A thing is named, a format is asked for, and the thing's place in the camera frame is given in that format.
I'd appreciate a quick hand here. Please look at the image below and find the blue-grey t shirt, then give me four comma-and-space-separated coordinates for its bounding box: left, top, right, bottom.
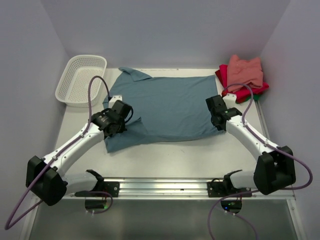
104, 67, 222, 153

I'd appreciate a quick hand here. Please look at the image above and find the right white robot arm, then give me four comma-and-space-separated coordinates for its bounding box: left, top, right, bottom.
205, 95, 296, 197

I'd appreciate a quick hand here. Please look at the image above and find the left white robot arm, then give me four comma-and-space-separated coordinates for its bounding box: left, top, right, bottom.
26, 100, 134, 206

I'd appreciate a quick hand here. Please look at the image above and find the folded red shirt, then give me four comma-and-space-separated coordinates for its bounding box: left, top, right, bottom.
215, 64, 270, 104

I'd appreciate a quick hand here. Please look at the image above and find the folded green shirt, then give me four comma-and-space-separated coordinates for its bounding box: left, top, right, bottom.
244, 94, 262, 102

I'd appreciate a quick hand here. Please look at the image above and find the folded salmon pink shirt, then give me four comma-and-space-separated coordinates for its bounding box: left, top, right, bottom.
227, 54, 264, 93

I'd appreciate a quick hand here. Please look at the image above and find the white plastic basket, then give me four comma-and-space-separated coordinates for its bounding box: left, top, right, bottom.
55, 54, 107, 108

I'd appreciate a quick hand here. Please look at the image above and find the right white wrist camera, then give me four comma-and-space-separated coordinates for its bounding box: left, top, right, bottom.
222, 93, 237, 109

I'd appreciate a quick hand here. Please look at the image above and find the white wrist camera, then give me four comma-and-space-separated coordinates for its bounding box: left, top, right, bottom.
108, 95, 123, 109
222, 93, 237, 109

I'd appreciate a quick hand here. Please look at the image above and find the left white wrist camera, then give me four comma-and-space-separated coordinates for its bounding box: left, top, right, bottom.
108, 95, 123, 109

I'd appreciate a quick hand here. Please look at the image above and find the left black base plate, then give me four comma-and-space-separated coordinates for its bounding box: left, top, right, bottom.
74, 181, 120, 198

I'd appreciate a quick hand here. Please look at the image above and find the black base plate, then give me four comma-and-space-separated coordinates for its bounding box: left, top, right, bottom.
206, 178, 252, 198
74, 181, 120, 198

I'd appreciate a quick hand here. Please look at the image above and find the aluminium rail frame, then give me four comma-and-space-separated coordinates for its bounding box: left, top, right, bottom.
19, 99, 307, 240

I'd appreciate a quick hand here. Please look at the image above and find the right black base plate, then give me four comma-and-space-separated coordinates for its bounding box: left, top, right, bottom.
206, 178, 252, 198

